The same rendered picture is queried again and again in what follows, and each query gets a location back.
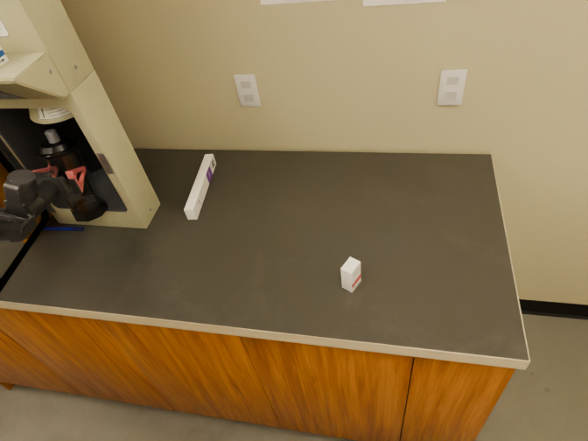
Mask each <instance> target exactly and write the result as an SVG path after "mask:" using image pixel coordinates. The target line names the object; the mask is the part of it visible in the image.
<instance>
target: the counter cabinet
mask: <svg viewBox="0 0 588 441"><path fill-rule="evenodd" d="M515 370H516V368H509V367H495V366H487V365H480V364H472V363H464V362H456V361H449V360H435V359H427V358H420V357H412V356H405V355H397V354H390V353H376V352H369V351H361V350H353V349H345V348H337V347H330V346H316V345H309V344H301V343H294V342H286V341H279V340H271V339H257V338H250V337H242V336H234V335H226V334H219V333H211V332H197V331H190V330H182V329H175V328H167V327H160V326H152V325H138V324H131V323H123V322H115V321H107V320H100V319H92V318H78V317H71V316H64V315H56V314H49V313H41V312H34V311H20V310H12V309H4V308H0V385H1V386H3V387H4V388H6V389H8V390H11V389H12V388H13V386H14V384H16V385H21V386H26V387H32V388H37V389H47V390H53V391H59V392H64V393H69V394H75V395H80V396H90V397H95V398H101V399H106V400H112V401H118V402H123V403H133V404H138V405H143V406H149V407H154V408H160V409H165V410H176V411H181V412H186V413H192V414H197V415H202V416H208V417H218V418H223V419H229V420H235V421H240V422H245V423H251V424H260V425H266V426H271V427H277V428H280V427H281V428H282V429H288V430H294V431H303V432H309V433H314V434H319V435H325V436H330V437H336V438H346V439H352V440H357V441H475V439H476V438H477V436H478V435H479V433H480V431H481V429H482V427H483V426H484V424H485V422H486V420H487V419H488V417H489V415H490V414H491V412H492V410H493V408H494V406H495V404H496V403H497V402H498V400H499V398H500V396H501V394H502V392H503V390H504V389H505V387H506V386H507V385H508V382H509V380H510V379H511V377H512V375H513V373H514V372H515Z"/></svg>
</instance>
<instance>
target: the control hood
mask: <svg viewBox="0 0 588 441"><path fill-rule="evenodd" d="M6 56H7V57H8V59H9V60H8V61H7V62H5V63H4V64H3V65H1V66H0V91H2V92H5V93H8V94H11V95H16V96H20V97H23V98H25V99H63V98H66V97H67V96H68V95H69V91H68V89H67V87H66V85H65V83H64V81H63V80H62V79H61V77H60V74H59V73H58V71H57V69H56V67H55V66H54V64H53V62H52V60H51V59H50V57H49V55H48V53H47V52H25V53H6Z"/></svg>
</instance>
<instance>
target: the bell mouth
mask: <svg viewBox="0 0 588 441"><path fill-rule="evenodd" d="M29 115H30V118H31V120H32V121H33V122H35V123H41V124H50V123H59V122H63V121H65V120H68V119H71V118H73V117H74V116H73V115H72V113H71V112H70V111H68V110H67V109H65V108H29Z"/></svg>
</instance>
